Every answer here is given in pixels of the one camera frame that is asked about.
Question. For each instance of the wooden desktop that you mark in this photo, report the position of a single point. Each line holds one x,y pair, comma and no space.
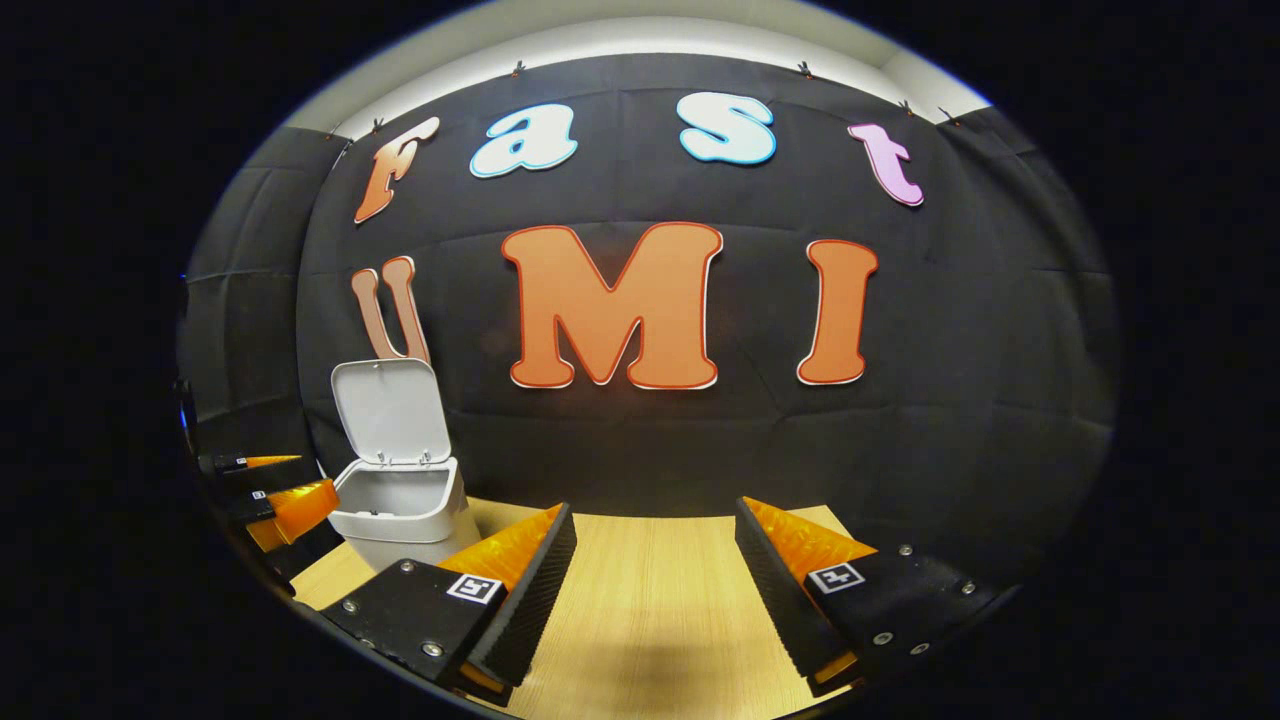
650,600

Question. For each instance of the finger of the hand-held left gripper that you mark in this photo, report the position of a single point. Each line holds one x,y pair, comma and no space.
260,463
300,508

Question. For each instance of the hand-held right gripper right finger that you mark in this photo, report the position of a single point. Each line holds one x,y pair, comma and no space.
775,590

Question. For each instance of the white desktop garbage bin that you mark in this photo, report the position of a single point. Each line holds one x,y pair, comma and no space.
400,500

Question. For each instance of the black backdrop cloth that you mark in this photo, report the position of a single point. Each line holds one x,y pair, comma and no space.
750,440

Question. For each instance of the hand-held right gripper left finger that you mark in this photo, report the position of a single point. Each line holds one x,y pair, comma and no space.
540,590

